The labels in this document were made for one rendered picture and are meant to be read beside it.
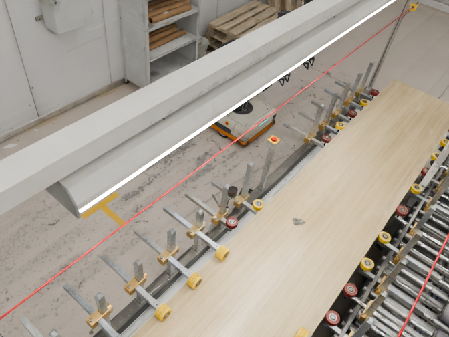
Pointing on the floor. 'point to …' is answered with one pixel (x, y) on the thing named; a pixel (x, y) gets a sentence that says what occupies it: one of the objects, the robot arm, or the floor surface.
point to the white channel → (160, 108)
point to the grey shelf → (182, 57)
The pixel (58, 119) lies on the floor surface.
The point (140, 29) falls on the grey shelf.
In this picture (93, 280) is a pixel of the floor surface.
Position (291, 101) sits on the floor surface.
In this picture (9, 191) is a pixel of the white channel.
